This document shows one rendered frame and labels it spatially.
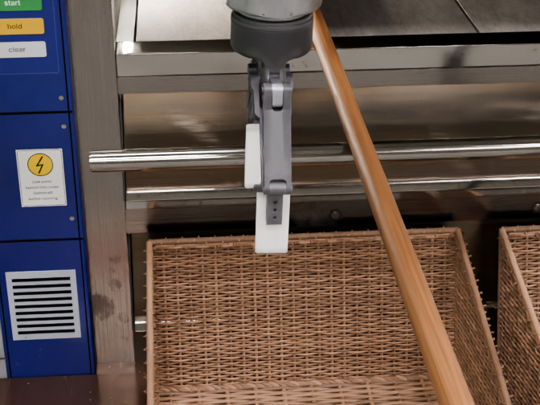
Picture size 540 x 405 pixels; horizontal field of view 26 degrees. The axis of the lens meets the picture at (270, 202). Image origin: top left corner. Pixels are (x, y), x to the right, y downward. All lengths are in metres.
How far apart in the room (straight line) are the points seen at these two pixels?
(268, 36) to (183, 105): 0.94
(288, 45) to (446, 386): 0.34
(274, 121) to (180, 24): 1.03
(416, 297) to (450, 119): 0.86
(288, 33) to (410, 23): 1.03
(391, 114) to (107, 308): 0.61
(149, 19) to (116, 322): 0.55
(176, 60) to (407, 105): 0.40
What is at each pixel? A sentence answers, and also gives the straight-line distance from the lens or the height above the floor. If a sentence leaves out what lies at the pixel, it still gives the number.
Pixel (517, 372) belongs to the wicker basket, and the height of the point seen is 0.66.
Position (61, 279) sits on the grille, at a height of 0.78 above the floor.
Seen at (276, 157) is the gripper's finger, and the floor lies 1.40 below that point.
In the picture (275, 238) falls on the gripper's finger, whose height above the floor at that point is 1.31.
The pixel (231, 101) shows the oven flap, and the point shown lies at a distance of 1.97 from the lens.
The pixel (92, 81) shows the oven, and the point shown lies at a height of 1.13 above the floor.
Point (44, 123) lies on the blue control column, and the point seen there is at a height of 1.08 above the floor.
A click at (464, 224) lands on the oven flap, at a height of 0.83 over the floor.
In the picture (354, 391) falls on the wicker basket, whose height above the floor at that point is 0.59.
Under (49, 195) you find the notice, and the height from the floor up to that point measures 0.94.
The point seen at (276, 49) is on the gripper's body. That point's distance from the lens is 1.04.
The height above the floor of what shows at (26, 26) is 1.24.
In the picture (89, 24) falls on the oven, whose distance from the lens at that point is 1.90.
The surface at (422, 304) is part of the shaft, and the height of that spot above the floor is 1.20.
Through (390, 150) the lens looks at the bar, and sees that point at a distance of 1.60.
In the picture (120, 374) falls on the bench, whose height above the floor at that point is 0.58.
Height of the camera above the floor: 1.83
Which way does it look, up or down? 27 degrees down
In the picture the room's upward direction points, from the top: straight up
